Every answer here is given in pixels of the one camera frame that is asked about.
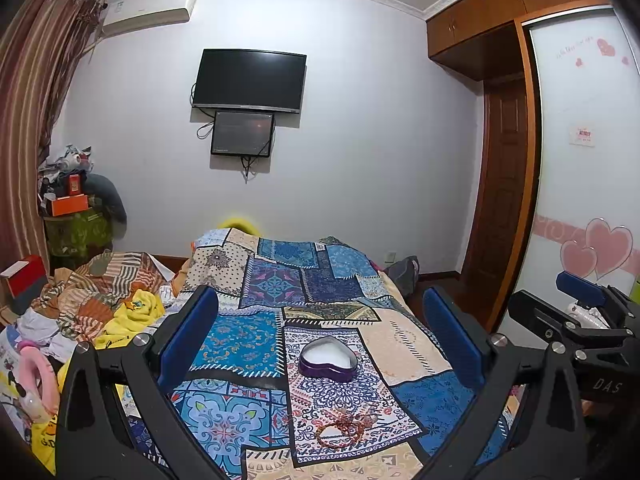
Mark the white sliding door with hearts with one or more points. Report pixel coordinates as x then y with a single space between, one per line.
586 221

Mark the green patterned storage box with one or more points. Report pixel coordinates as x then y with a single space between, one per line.
79 235

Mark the small black wall monitor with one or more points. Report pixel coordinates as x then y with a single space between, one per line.
242 134

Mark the pink plush toy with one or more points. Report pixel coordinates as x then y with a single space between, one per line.
37 377

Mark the white wall air conditioner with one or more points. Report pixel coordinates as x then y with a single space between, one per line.
130 15

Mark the purple heart-shaped tin box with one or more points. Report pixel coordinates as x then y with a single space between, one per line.
328 357

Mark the dark grey cushion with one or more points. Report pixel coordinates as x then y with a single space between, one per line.
104 189

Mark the large black wall television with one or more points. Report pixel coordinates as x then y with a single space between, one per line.
244 79

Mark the brown wooden room door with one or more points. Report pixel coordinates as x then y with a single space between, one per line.
499 196

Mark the dark bag on floor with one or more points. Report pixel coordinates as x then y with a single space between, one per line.
405 275

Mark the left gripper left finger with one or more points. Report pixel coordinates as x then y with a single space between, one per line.
93 439

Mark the blue patchwork bed cover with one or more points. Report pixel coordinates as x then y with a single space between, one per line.
244 400

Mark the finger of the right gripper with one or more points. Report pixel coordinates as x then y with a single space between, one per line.
542 319
580 289

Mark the striped orange blanket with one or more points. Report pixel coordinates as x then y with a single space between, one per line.
83 300

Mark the red box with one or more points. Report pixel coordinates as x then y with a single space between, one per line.
22 274

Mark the orange box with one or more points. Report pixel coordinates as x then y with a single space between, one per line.
63 206

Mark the wooden wardrobe with cabinets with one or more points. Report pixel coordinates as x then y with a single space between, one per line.
485 41

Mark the yellow round object behind bed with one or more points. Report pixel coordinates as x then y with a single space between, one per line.
240 224

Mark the striped brown curtain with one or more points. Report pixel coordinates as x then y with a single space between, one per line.
40 52

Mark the yellow cloth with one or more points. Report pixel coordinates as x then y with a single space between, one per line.
132 317

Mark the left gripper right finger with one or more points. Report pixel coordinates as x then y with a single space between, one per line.
547 439

